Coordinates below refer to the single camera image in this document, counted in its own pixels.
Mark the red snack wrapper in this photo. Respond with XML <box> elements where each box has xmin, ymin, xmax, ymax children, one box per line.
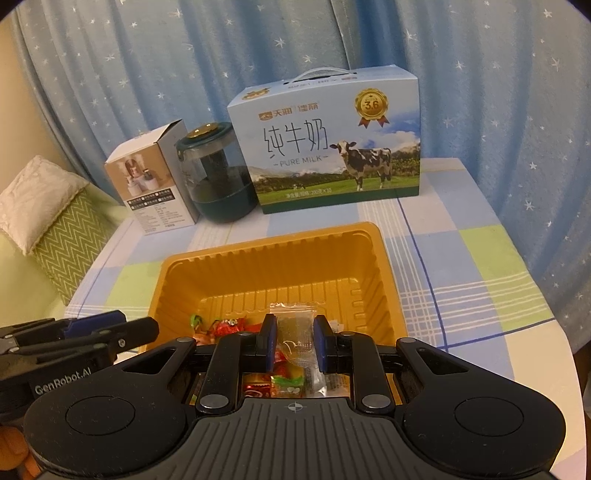
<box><xmin>189</xmin><ymin>314</ymin><xmax>262</xmax><ymax>346</ymax></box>

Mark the yellow green candy packet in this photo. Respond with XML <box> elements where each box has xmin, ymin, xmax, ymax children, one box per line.
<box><xmin>270</xmin><ymin>375</ymin><xmax>305</xmax><ymax>398</ymax></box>

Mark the clear brown candy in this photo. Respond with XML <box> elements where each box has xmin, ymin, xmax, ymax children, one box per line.
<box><xmin>270</xmin><ymin>303</ymin><xmax>328</xmax><ymax>398</ymax></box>

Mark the light green sofa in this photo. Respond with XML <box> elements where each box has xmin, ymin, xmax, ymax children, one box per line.
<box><xmin>0</xmin><ymin>184</ymin><xmax>129</xmax><ymax>326</ymax></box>

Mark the red candy packet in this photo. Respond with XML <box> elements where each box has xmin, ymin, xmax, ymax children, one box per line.
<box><xmin>242</xmin><ymin>373</ymin><xmax>273</xmax><ymax>398</ymax></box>

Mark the dark green glass jar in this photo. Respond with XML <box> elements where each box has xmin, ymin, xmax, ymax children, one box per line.
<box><xmin>175</xmin><ymin>122</ymin><xmax>259</xmax><ymax>223</ymax></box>

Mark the beige pillow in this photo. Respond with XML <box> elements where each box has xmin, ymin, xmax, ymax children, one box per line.
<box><xmin>1</xmin><ymin>155</ymin><xmax>89</xmax><ymax>255</ymax></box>

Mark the orange plastic tray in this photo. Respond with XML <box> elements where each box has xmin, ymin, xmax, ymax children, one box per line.
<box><xmin>143</xmin><ymin>221</ymin><xmax>411</xmax><ymax>402</ymax></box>

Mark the plaid tablecloth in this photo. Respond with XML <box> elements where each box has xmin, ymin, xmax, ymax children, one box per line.
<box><xmin>65</xmin><ymin>158</ymin><xmax>587</xmax><ymax>479</ymax></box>

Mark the small white product box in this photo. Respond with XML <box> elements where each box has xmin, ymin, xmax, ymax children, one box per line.
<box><xmin>104</xmin><ymin>119</ymin><xmax>198</xmax><ymax>234</ymax></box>

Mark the green zigzag cushion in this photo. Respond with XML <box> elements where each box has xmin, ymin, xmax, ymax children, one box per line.
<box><xmin>31</xmin><ymin>191</ymin><xmax>114</xmax><ymax>305</ymax></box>

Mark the blue star curtain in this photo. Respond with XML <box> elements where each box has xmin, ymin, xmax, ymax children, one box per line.
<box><xmin>8</xmin><ymin>1</ymin><xmax>590</xmax><ymax>349</ymax></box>

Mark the person's left hand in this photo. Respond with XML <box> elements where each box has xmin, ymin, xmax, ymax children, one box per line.
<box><xmin>0</xmin><ymin>426</ymin><xmax>41</xmax><ymax>479</ymax></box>

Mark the blue milk carton box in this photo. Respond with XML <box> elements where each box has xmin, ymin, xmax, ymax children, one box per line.
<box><xmin>228</xmin><ymin>65</ymin><xmax>422</xmax><ymax>214</ymax></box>

